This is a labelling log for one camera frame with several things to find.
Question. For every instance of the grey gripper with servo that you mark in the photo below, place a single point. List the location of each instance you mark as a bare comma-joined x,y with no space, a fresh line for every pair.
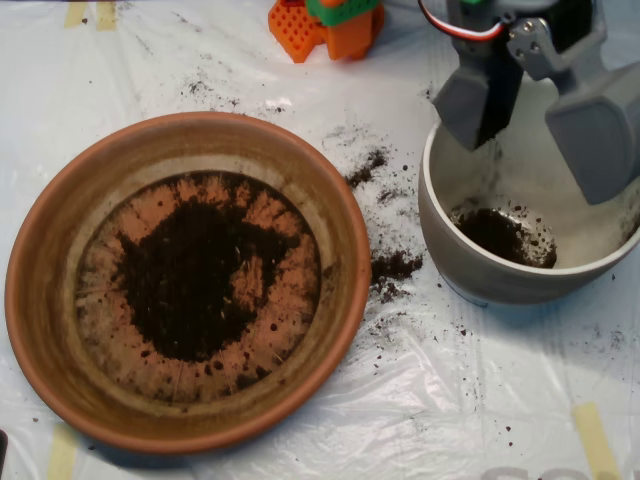
531,54

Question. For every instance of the dark soil pile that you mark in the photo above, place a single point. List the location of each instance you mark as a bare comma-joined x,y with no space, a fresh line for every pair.
185,280

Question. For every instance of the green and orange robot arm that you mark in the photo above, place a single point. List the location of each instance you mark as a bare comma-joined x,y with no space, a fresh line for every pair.
345,40

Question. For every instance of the white ceramic pot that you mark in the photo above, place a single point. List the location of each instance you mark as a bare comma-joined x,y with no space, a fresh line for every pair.
475,285

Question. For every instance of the small spilled soil clump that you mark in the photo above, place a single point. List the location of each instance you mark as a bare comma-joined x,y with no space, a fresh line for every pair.
362,175

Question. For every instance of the large spilled soil clump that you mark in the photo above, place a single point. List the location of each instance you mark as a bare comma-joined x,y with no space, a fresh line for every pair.
392,265

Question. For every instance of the terracotta saucer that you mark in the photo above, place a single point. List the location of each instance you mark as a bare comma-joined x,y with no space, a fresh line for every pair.
50,300

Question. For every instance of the short beige tape strip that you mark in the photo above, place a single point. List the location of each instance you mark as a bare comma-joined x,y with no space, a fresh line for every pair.
550,12

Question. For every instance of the clear plastic sheet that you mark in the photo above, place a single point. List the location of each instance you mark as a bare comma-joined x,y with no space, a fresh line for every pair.
450,390

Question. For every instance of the long beige tape strip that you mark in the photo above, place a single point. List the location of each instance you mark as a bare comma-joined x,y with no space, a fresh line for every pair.
595,440

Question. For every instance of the narrow beige tape strip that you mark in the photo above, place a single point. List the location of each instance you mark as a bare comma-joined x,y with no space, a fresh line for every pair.
106,15
75,15

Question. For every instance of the faded beige tape strip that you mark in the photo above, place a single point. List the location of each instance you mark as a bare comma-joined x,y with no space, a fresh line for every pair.
62,455

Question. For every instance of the dark object at edge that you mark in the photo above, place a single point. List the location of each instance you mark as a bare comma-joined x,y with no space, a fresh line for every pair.
3,450

